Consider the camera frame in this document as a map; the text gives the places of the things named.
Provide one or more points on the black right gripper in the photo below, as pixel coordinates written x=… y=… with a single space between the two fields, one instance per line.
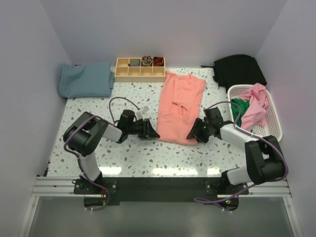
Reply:
x=195 y=130

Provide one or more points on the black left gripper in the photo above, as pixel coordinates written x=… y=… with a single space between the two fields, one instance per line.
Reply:
x=152 y=134

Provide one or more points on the salmon pink t shirt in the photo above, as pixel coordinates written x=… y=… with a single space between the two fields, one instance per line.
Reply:
x=179 y=106

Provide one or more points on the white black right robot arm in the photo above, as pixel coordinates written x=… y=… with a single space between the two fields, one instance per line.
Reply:
x=263 y=156

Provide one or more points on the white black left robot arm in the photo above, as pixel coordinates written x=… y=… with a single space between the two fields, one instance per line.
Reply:
x=83 y=136

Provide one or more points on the green t shirt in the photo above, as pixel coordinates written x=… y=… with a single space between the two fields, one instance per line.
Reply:
x=243 y=114

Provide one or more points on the light pink t shirt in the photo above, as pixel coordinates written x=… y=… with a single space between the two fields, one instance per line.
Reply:
x=256 y=112

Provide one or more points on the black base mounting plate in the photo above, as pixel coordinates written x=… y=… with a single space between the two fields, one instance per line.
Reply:
x=114 y=190

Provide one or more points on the wooden compartment tray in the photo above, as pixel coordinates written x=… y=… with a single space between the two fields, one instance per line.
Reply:
x=124 y=73

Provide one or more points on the white plastic laundry basket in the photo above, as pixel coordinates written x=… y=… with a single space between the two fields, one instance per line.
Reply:
x=272 y=124

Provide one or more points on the orange black rolled sock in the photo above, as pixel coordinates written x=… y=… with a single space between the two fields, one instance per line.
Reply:
x=158 y=61

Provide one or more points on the brown patterned rolled sock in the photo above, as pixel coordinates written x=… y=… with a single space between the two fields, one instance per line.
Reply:
x=146 y=61

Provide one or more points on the black folded garment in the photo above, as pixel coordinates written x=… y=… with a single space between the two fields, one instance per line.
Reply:
x=237 y=69

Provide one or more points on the grey rolled sock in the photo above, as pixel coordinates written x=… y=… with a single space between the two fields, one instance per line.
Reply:
x=134 y=62

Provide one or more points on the folded teal t shirt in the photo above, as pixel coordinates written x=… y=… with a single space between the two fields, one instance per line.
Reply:
x=90 y=80

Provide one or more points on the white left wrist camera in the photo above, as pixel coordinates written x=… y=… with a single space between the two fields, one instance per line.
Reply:
x=143 y=112

